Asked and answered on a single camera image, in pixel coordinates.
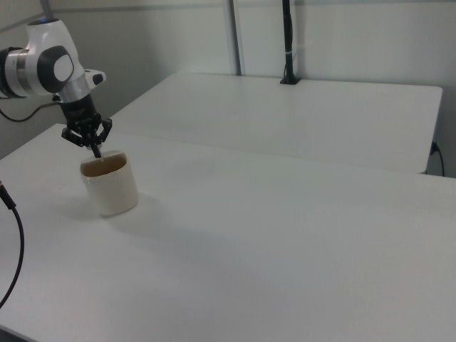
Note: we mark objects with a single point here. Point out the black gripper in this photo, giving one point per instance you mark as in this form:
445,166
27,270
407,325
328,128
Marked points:
79,110

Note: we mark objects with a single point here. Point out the cream plastic trash bin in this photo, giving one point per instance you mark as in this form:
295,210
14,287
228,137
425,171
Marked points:
112,189

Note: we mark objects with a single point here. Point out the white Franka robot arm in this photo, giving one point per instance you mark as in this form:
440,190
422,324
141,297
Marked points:
46,64

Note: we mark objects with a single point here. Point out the black pole clamp base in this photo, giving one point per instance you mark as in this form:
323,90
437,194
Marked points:
290,81

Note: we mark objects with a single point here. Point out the grey metal frame post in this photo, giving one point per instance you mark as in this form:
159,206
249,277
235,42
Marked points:
47,8

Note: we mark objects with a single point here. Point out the aluminium frame post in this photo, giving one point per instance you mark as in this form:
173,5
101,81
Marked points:
236,35

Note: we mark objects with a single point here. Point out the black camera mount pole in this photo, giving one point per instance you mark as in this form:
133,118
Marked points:
288,39

